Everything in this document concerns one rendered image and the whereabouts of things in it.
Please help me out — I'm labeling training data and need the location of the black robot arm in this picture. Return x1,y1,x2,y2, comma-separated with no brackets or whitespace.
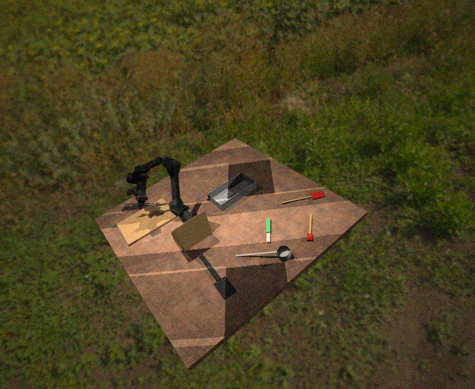
126,155,193,223

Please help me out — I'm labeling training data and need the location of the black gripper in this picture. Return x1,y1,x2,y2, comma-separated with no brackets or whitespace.
134,185,148,210

